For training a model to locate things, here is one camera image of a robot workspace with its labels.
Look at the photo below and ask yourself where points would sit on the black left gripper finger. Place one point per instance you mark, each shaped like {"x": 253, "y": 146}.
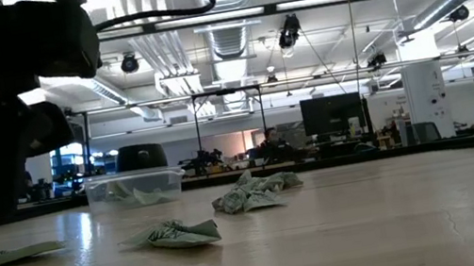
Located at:
{"x": 7, "y": 155}

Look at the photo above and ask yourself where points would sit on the clear plastic container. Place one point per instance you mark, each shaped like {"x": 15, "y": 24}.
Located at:
{"x": 135, "y": 183}

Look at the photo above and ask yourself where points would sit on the dark mug green inside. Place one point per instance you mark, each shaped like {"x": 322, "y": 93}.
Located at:
{"x": 140, "y": 157}

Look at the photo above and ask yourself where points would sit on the overhead rig bar with lights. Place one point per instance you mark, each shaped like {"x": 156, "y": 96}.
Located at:
{"x": 270, "y": 9}

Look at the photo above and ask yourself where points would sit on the person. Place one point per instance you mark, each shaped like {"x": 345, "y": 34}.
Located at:
{"x": 273, "y": 144}

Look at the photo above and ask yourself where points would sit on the grey office chair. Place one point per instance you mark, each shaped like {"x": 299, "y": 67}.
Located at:
{"x": 426, "y": 131}

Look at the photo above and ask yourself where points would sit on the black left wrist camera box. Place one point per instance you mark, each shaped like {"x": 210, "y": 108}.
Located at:
{"x": 47, "y": 127}

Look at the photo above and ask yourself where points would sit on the black background rig frame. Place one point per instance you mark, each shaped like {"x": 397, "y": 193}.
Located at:
{"x": 88, "y": 142}
{"x": 225, "y": 91}

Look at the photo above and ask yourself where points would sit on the black hanging camera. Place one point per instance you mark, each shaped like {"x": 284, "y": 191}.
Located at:
{"x": 376, "y": 59}
{"x": 129, "y": 63}
{"x": 459, "y": 14}
{"x": 289, "y": 31}

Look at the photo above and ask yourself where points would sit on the black metal table frame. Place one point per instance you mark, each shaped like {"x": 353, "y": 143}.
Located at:
{"x": 365, "y": 158}

